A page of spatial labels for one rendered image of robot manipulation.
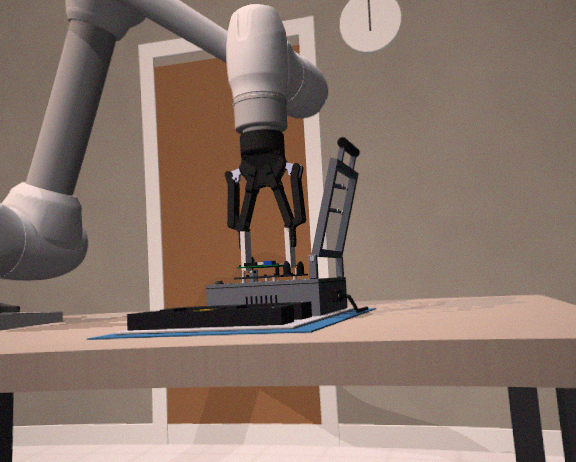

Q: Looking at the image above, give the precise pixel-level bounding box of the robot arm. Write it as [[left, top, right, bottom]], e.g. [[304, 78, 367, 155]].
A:
[[0, 0, 328, 281]]

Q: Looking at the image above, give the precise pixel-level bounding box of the green circuit board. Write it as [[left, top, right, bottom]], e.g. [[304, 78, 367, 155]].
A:
[[243, 261, 283, 268]]

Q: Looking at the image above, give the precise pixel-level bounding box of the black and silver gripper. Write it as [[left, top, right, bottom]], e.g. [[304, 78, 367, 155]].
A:
[[225, 129, 306, 268]]

